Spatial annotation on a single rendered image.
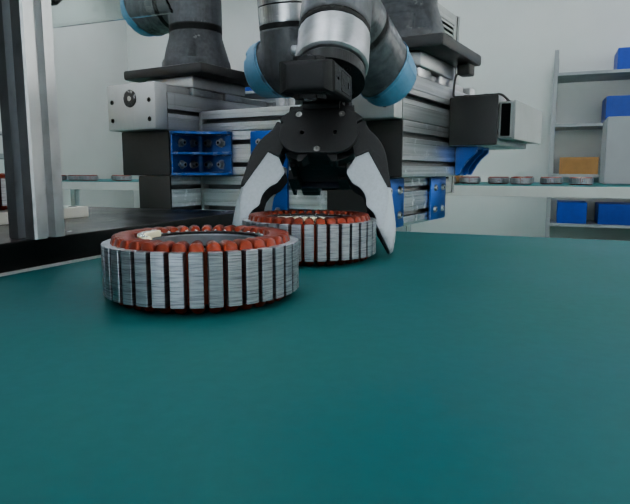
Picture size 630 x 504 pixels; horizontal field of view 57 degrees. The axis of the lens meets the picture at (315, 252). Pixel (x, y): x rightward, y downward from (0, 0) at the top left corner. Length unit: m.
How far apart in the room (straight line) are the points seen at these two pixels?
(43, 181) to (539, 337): 0.38
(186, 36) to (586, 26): 6.15
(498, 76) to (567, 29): 0.82
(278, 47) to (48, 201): 0.38
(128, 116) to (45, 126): 0.74
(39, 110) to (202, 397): 0.35
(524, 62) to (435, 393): 6.98
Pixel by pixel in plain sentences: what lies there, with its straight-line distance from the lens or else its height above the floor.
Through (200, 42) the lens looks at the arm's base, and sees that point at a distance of 1.34.
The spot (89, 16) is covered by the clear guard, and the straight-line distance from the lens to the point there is 0.83.
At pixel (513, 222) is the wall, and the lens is 7.08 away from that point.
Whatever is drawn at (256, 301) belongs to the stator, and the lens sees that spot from 0.30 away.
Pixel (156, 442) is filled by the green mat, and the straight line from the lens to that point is 0.17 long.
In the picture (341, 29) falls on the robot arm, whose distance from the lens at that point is 0.60.
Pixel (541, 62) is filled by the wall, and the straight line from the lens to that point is 7.14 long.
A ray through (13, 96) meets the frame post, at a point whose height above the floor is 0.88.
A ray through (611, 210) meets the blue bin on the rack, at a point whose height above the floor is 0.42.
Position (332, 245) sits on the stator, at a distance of 0.44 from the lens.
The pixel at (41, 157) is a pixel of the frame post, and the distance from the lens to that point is 0.50.
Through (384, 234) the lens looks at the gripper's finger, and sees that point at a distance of 0.49.
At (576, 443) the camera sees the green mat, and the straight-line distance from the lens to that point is 0.18.
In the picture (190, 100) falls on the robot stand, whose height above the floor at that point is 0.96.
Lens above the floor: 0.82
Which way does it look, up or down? 8 degrees down
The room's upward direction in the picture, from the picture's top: straight up
